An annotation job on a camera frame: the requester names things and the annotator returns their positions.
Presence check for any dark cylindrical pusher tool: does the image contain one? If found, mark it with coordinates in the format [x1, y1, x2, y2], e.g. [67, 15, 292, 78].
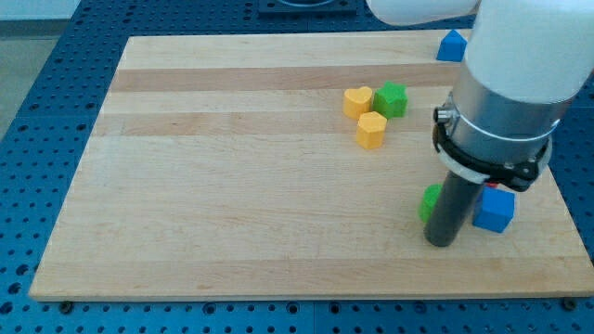
[424, 172, 484, 247]

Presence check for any yellow heart block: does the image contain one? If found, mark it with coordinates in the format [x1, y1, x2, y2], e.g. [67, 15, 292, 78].
[342, 86, 373, 120]

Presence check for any blue pentagon block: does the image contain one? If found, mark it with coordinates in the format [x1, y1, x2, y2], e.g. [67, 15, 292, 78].
[436, 30, 468, 62]

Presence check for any yellow hexagon block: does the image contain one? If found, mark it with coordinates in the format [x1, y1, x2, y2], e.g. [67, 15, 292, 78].
[355, 111, 387, 149]

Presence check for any green circle block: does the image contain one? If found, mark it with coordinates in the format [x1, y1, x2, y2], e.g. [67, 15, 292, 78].
[418, 184, 442, 223]

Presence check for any green star block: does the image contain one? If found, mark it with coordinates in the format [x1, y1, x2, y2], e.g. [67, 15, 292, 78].
[372, 81, 408, 120]

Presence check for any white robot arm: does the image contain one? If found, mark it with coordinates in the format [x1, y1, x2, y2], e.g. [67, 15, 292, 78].
[367, 0, 593, 191]

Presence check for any wooden board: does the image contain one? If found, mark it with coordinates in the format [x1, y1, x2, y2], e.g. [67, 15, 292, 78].
[30, 30, 593, 302]

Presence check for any blue cube block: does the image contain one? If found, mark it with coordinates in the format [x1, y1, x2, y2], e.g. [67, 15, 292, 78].
[472, 186, 516, 234]

